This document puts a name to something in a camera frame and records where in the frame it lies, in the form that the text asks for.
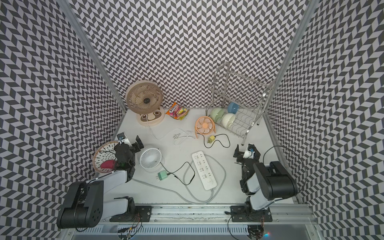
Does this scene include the yellow plug adapter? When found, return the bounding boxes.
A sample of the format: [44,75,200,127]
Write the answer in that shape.
[207,136,216,144]

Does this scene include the white power strip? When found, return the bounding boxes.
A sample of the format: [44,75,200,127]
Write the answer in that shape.
[192,151,218,191]

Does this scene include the green plug adapter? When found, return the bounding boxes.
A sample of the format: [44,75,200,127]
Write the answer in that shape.
[157,170,169,181]

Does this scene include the white panda fan cable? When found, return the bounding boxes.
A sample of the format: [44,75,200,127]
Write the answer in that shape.
[146,119,196,147]

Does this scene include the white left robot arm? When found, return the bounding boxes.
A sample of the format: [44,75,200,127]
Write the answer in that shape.
[57,133,144,232]

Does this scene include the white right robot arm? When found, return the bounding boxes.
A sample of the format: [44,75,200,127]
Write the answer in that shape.
[234,144,299,215]

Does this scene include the small white desk fan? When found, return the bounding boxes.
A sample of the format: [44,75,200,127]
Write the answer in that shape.
[139,146,162,173]

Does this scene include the small orange desk fan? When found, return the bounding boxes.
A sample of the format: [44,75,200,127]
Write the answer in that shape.
[195,116,216,138]

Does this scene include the beige panda desk fan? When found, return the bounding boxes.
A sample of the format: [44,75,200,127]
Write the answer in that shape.
[125,80,165,127]

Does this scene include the woven patterned basket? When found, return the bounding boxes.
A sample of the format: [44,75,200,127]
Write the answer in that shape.
[92,141,119,174]

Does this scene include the pink object in basket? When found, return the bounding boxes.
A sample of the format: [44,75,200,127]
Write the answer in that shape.
[100,160,117,170]

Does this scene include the cream ceramic bowl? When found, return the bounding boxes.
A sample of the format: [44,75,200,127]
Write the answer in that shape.
[221,113,236,129]

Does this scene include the green ceramic bowl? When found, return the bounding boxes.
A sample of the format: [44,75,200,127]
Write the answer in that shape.
[210,108,226,123]

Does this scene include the silver metal dish rack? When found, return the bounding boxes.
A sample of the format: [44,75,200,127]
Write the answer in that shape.
[206,62,277,145]

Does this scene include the colourful snack bag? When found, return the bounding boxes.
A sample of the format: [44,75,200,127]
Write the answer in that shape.
[166,102,190,120]

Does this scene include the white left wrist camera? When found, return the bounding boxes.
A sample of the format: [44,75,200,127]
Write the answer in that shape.
[117,133,131,146]

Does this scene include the black orange fan cable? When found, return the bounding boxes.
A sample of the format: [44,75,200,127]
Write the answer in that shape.
[197,131,231,150]

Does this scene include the black white fan cable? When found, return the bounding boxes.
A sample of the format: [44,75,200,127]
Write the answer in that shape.
[159,161,196,186]

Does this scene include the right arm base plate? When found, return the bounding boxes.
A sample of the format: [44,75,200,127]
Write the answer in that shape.
[225,206,273,223]

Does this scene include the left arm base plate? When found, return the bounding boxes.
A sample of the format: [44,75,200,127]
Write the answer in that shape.
[110,206,152,223]

